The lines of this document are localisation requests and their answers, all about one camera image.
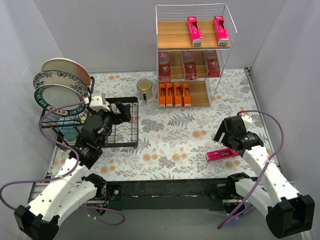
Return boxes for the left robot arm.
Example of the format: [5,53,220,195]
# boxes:
[14,101,132,240]

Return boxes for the white wire wooden shelf rack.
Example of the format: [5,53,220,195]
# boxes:
[155,3,237,107]

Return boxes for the blue cup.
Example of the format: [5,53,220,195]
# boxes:
[58,117,82,140]

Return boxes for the cream enamel mug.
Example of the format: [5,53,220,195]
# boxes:
[136,79,153,101]

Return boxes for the green-rimmed white plate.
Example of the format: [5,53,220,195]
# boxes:
[34,84,86,117]

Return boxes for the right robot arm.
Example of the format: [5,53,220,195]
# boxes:
[214,112,315,239]

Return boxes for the black wire dish rack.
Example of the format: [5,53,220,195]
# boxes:
[37,76,139,150]

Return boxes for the orange toothpaste box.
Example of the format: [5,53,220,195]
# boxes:
[173,82,182,108]
[158,83,166,108]
[182,83,191,108]
[165,82,174,108]

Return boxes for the yellow-green cup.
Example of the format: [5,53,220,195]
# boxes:
[80,115,87,124]

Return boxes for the blue floral plate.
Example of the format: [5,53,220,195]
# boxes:
[33,70,89,97]

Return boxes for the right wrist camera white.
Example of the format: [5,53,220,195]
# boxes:
[237,111,252,125]

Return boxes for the floral table mat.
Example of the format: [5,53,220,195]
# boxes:
[49,68,281,183]

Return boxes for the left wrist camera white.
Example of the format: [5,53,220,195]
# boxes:
[83,93,111,112]

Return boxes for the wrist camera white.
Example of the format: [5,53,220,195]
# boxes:
[237,111,252,125]
[83,93,111,112]

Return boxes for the pink toothpaste box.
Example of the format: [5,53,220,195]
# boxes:
[213,15,229,46]
[205,148,240,162]
[187,16,203,47]

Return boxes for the red 3D toothpaste box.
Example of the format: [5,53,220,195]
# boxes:
[181,51,198,81]
[158,51,171,83]
[203,50,221,78]

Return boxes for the beige pink-rimmed plate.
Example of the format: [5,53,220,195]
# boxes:
[41,58,91,87]

